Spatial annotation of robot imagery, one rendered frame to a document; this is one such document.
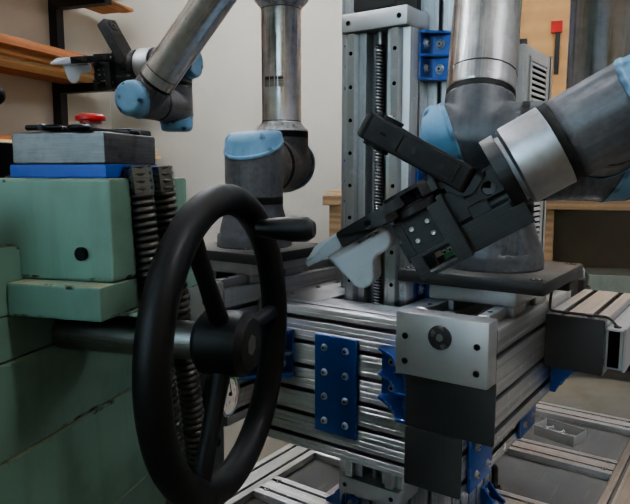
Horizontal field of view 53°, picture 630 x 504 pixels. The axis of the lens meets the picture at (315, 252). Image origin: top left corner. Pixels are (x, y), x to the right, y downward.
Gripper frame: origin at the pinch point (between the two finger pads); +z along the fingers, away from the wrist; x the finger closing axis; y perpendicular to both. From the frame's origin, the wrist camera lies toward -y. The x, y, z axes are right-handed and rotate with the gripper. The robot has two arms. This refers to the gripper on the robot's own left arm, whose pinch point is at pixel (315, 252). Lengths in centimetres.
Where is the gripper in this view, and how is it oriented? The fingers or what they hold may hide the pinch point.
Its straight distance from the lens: 63.0
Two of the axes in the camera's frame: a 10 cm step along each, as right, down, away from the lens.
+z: -8.3, 4.7, 3.0
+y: 4.8, 8.8, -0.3
